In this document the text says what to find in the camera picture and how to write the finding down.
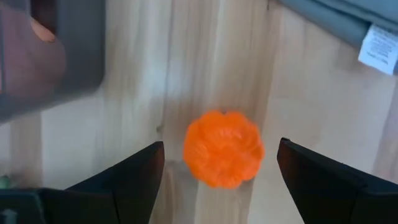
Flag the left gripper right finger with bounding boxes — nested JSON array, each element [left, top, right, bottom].
[[276, 137, 398, 224]]

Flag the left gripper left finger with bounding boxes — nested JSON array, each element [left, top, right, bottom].
[[63, 141, 166, 224]]

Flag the orange toy orange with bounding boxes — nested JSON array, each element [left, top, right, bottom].
[[182, 109, 266, 190]]

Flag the grey translucent tupperware container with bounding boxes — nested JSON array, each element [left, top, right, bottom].
[[0, 0, 107, 124]]

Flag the grey folded towel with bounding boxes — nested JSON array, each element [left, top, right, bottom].
[[277, 0, 398, 77]]

